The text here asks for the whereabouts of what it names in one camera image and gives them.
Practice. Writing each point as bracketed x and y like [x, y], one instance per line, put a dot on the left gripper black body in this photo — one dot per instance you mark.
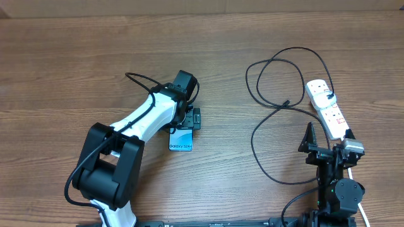
[192, 119]

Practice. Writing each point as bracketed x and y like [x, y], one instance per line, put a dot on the blue Galaxy S24+ smartphone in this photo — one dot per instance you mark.
[181, 140]

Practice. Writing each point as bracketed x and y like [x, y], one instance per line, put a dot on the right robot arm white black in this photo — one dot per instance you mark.
[338, 197]

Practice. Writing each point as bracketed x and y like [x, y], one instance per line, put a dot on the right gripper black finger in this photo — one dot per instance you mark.
[349, 134]
[309, 142]

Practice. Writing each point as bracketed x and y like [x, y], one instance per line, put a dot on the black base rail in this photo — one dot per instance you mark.
[272, 222]

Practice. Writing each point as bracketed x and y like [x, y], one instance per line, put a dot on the white power strip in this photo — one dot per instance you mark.
[332, 117]

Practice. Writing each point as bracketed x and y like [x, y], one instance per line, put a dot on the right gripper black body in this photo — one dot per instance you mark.
[317, 154]

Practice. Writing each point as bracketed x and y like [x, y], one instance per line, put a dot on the white charger adapter plug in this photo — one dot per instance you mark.
[323, 100]

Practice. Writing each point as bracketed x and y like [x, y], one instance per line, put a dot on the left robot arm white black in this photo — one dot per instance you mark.
[108, 169]

